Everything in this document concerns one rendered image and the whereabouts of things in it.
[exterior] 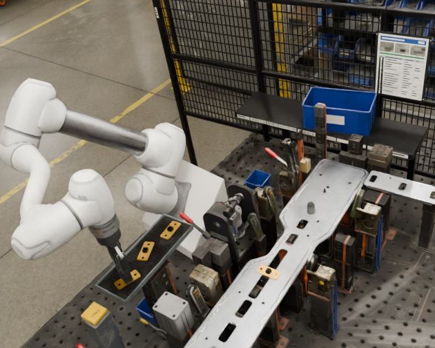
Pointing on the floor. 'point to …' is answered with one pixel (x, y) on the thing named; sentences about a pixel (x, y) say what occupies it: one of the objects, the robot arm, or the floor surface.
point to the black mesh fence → (294, 66)
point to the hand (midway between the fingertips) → (123, 272)
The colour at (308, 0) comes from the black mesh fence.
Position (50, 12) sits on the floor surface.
